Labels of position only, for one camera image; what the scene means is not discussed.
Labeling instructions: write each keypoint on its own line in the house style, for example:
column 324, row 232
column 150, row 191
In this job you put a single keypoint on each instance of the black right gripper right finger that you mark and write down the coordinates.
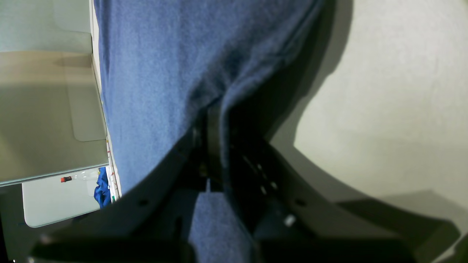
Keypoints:
column 289, row 221

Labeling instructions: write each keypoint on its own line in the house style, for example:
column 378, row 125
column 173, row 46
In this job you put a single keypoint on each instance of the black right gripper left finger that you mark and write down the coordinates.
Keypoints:
column 151, row 223

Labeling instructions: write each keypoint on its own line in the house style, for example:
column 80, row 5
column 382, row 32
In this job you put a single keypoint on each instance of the blue t-shirt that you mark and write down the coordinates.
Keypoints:
column 164, row 61

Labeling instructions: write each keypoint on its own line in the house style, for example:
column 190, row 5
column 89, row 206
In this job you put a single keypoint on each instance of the blue cloth in background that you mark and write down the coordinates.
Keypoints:
column 102, row 191

